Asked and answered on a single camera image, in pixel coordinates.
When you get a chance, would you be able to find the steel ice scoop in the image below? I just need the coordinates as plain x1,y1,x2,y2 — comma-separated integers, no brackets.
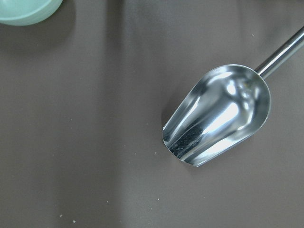
162,29,304,167

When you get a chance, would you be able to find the mint green bowl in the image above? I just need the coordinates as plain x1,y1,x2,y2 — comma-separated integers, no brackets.
0,0,62,26

